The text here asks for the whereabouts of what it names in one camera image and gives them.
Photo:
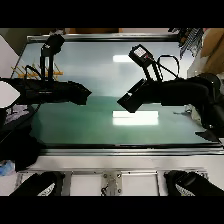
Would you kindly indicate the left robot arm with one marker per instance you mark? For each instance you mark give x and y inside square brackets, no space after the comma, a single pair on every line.
[30,90]

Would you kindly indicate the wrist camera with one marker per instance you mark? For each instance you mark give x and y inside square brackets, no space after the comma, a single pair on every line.
[141,53]
[53,45]

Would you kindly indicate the brown clothes hanger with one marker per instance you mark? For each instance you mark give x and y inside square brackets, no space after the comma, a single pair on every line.
[56,73]

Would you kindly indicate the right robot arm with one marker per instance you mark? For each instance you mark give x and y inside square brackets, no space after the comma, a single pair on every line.
[186,91]

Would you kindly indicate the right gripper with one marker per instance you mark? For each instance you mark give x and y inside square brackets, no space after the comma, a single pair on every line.
[133,98]

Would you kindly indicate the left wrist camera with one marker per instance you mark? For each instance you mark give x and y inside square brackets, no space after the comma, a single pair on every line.
[53,45]

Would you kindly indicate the cardboard box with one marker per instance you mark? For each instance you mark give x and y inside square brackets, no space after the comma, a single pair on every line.
[213,50]

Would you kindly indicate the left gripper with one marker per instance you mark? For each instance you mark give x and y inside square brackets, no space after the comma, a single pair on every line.
[78,93]

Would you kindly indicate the grey garment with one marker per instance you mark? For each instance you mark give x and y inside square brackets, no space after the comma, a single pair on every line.
[16,115]

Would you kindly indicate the bunch of black hangers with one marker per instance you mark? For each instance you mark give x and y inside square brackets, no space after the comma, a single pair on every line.
[191,40]

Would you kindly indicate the black garment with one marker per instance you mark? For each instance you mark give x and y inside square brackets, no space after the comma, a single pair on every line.
[20,150]

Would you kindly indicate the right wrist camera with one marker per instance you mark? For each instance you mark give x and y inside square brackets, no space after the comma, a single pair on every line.
[141,53]

